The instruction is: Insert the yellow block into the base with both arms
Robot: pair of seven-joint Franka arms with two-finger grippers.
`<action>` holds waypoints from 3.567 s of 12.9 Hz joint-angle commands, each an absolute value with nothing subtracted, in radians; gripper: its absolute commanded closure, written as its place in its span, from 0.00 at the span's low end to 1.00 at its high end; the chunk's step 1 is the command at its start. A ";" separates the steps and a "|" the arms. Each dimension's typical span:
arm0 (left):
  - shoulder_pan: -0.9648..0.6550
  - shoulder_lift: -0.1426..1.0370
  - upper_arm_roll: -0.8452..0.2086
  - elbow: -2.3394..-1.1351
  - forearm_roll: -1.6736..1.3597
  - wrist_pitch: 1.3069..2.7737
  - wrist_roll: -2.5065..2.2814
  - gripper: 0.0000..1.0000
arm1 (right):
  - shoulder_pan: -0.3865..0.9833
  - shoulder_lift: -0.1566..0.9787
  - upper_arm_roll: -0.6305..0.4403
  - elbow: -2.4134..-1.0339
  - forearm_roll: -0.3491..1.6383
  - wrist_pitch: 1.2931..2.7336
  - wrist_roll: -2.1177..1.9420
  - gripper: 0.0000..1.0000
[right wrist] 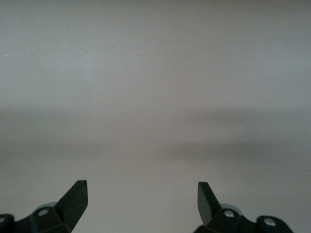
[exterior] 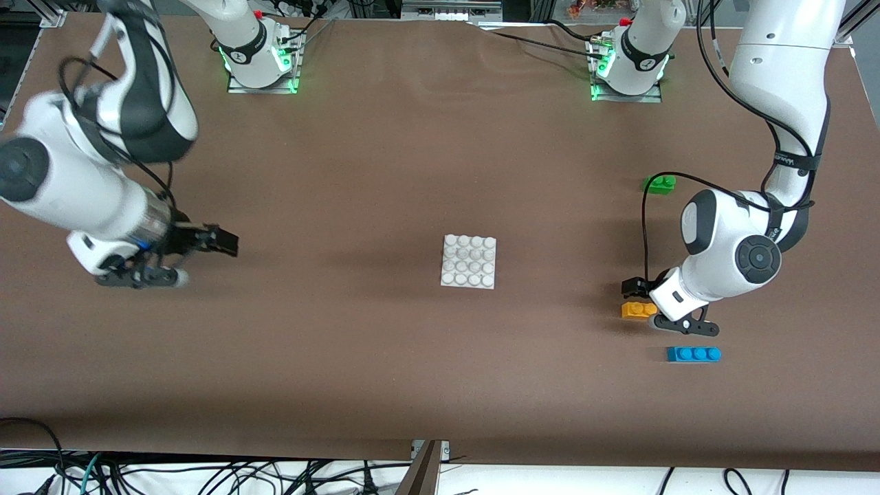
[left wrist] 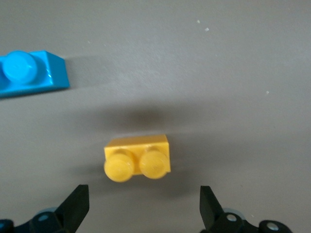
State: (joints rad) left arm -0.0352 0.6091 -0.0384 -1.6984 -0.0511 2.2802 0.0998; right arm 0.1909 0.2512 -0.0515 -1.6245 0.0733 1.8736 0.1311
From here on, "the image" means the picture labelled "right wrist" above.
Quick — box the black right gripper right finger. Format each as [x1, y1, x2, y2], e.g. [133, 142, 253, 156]
[193, 181, 294, 233]

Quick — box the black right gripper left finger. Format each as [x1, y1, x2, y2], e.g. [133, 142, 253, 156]
[0, 180, 88, 233]

